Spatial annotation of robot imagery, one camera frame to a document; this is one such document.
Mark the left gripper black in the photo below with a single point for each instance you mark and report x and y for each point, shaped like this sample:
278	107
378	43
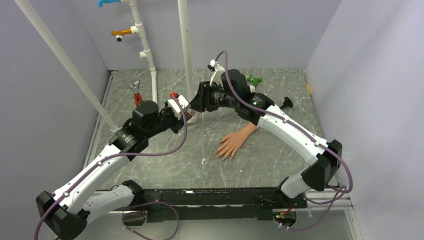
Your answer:
178	123

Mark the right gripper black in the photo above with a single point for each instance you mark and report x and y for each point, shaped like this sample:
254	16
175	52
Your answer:
202	100

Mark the glitter nail polish bottle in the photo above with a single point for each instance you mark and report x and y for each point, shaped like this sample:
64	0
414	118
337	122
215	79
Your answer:
191	117

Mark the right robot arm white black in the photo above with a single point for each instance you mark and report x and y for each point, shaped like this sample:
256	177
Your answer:
322	158

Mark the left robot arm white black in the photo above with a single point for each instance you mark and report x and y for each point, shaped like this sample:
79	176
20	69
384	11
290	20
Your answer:
69	209

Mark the red adjustable wrench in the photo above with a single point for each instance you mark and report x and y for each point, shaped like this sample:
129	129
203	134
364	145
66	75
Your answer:
137	96

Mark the green toy flashlight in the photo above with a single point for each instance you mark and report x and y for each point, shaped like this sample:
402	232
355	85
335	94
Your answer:
254	80

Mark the mannequin hand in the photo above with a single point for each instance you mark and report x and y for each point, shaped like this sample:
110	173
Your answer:
232	142

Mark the black hand stand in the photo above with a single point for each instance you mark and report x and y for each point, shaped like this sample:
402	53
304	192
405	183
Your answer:
287	103

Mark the orange faucet valve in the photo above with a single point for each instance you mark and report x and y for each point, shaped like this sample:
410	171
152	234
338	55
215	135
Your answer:
119	34

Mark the blue faucet valve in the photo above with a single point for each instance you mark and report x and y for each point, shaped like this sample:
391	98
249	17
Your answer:
101	3

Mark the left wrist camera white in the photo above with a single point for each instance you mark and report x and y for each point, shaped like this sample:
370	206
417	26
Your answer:
178	103

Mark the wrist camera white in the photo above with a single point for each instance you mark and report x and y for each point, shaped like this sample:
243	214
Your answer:
217	71
178	103

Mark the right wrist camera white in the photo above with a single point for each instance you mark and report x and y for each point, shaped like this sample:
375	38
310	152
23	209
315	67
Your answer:
217	71

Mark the white PVC pipe frame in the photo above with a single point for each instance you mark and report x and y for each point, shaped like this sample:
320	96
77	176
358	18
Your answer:
138	28

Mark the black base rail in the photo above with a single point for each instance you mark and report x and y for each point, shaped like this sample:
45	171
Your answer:
260	203

